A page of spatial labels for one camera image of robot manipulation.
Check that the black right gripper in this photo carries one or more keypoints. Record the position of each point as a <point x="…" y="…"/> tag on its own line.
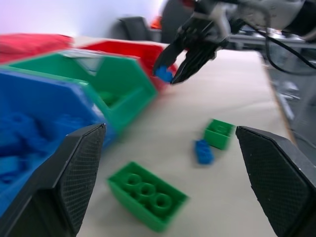
<point x="197" y="24"/>

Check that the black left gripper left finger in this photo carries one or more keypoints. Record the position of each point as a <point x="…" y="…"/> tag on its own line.
<point x="74" y="168"/>

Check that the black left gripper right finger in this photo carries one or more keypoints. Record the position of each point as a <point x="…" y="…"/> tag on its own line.
<point x="276" y="177"/>

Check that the small blue toy block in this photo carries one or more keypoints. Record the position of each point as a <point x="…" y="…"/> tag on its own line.
<point x="204" y="152"/>
<point x="164" y="73"/>

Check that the orange object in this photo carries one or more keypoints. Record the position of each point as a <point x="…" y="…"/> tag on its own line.
<point x="156" y="23"/>

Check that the red plastic bin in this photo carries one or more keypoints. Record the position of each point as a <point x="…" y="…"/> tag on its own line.
<point x="133" y="50"/>

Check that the black chair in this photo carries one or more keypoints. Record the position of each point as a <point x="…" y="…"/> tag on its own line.
<point x="138" y="28"/>

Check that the green plastic bin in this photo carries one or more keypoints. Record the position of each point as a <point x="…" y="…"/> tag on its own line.
<point x="123" y="81"/>

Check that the blue plastic bin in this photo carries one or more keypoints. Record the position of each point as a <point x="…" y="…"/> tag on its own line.
<point x="44" y="108"/>

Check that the small green toy block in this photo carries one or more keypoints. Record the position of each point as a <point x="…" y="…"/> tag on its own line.
<point x="217" y="137"/>

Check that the large green toy block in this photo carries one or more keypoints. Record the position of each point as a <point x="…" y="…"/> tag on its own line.
<point x="148" y="197"/>

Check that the red cloth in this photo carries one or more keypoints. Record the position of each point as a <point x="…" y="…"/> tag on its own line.
<point x="29" y="47"/>

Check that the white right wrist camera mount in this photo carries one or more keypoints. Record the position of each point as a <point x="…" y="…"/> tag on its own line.
<point x="221" y="17"/>

